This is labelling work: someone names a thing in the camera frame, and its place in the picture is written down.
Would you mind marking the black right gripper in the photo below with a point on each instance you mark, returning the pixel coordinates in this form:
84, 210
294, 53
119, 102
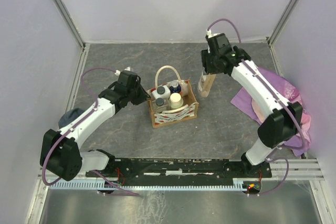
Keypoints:
206, 55

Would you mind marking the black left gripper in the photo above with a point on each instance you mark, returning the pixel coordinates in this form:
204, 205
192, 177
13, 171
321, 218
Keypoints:
144, 95

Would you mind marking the white bottle grey cap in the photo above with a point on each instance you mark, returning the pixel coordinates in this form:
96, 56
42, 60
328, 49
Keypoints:
161, 92

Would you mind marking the clear bottle grey cap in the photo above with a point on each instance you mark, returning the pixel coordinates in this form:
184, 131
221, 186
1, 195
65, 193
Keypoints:
160, 105

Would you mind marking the amber liquid clear bottle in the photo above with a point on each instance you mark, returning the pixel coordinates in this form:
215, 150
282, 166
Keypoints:
205, 83

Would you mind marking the dark blue capped bottle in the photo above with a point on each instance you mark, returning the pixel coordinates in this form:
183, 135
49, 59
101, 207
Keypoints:
175, 87

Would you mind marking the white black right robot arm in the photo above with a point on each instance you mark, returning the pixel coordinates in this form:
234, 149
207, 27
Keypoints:
282, 118

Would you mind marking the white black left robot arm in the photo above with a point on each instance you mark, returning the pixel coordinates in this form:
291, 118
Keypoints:
60, 152

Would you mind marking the cream lidded white jar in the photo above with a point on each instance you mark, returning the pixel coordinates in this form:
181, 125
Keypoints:
175, 101

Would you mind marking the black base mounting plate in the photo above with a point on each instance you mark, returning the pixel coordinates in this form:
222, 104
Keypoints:
183, 172

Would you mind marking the blue-grey towel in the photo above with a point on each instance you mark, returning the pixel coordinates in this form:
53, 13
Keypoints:
69, 117

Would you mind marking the light blue cable duct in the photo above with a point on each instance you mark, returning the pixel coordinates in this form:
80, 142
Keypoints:
99, 184

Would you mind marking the aluminium frame rails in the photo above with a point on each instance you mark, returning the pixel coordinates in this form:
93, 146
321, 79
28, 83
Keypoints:
147, 34

